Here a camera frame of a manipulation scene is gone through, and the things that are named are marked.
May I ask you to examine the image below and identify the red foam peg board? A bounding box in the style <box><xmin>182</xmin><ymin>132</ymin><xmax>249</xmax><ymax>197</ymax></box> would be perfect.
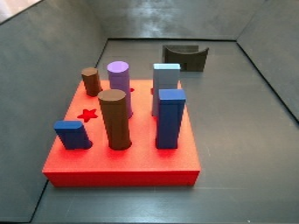
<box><xmin>42</xmin><ymin>80</ymin><xmax>202</xmax><ymax>187</ymax></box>

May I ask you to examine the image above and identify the dark blue rectangular peg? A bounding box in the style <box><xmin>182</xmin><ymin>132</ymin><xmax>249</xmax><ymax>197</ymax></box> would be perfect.
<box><xmin>155</xmin><ymin>89</ymin><xmax>186</xmax><ymax>149</ymax></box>

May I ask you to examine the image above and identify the tall brown cylinder peg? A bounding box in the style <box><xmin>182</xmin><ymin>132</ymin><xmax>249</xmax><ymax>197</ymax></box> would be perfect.
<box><xmin>98</xmin><ymin>89</ymin><xmax>133</xmax><ymax>151</ymax></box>

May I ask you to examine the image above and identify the light blue square peg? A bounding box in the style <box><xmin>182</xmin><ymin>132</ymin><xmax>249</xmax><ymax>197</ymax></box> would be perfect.
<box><xmin>153</xmin><ymin>63</ymin><xmax>182</xmax><ymax>116</ymax></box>

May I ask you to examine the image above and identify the purple cylinder peg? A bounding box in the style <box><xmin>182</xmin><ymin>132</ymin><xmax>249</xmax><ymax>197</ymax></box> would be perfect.
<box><xmin>107</xmin><ymin>61</ymin><xmax>134</xmax><ymax>118</ymax></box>

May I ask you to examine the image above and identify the small brown hexagonal peg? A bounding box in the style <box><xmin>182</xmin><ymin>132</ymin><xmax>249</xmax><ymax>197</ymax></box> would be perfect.
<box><xmin>81</xmin><ymin>67</ymin><xmax>102</xmax><ymax>97</ymax></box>

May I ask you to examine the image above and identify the short dark blue peg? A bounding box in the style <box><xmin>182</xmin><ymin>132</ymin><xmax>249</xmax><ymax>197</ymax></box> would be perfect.
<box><xmin>54</xmin><ymin>121</ymin><xmax>93</xmax><ymax>150</ymax></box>

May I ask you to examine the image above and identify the dark grey arch block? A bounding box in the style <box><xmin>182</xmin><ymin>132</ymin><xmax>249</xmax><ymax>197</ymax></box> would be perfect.
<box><xmin>163</xmin><ymin>45</ymin><xmax>210</xmax><ymax>72</ymax></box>

